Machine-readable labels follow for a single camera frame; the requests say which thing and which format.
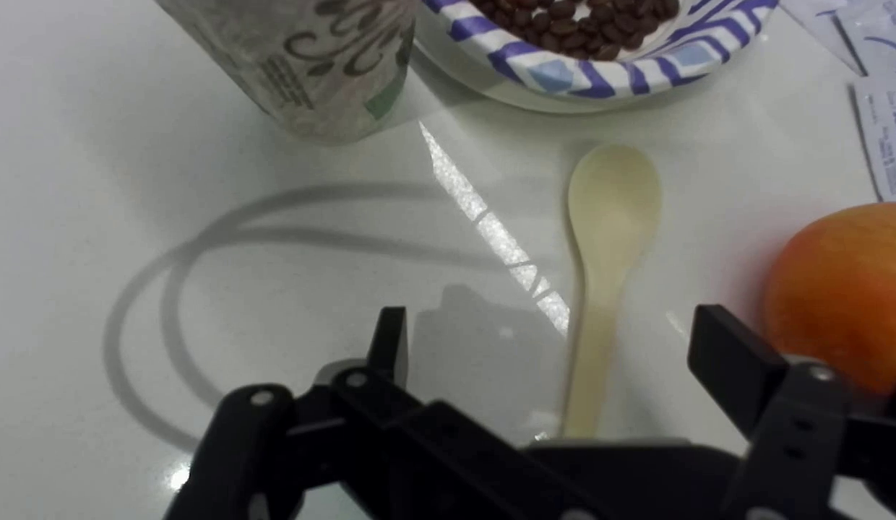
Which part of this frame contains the small clear glass cup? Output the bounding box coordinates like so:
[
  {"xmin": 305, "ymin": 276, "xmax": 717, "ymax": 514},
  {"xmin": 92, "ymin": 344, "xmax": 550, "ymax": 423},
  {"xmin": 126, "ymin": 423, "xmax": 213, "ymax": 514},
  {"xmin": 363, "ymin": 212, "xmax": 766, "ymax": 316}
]
[{"xmin": 155, "ymin": 0, "xmax": 420, "ymax": 147}]

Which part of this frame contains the white sugar packet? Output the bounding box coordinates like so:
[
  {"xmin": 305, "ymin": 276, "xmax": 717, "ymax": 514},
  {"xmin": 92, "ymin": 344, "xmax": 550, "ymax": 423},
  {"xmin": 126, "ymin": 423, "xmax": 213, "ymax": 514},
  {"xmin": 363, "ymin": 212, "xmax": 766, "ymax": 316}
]
[
  {"xmin": 849, "ymin": 71, "xmax": 896, "ymax": 204},
  {"xmin": 779, "ymin": 0, "xmax": 896, "ymax": 81}
]

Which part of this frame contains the large orange fruit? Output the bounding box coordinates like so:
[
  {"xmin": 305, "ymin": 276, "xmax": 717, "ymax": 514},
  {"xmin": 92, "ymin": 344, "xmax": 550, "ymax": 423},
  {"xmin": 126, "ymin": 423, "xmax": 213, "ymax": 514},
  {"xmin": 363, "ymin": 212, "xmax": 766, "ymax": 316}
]
[{"xmin": 764, "ymin": 199, "xmax": 896, "ymax": 399}]

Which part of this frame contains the cream plastic spoon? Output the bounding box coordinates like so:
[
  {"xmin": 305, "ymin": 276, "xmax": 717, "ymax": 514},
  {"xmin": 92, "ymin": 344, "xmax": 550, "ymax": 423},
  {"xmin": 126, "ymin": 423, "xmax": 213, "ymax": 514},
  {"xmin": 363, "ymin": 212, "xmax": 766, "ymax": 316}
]
[{"xmin": 561, "ymin": 140, "xmax": 665, "ymax": 442}]

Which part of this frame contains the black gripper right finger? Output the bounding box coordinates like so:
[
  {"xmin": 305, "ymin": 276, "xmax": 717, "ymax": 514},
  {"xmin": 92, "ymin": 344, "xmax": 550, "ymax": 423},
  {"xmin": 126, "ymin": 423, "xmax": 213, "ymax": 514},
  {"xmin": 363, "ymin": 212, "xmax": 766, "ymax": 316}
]
[{"xmin": 684, "ymin": 299, "xmax": 860, "ymax": 520}]

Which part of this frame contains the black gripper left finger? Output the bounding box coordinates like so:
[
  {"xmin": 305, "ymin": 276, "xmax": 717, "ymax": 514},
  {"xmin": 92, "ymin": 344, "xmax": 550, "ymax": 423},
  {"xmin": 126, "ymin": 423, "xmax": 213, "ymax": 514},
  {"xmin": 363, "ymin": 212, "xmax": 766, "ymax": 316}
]
[{"xmin": 165, "ymin": 302, "xmax": 441, "ymax": 520}]

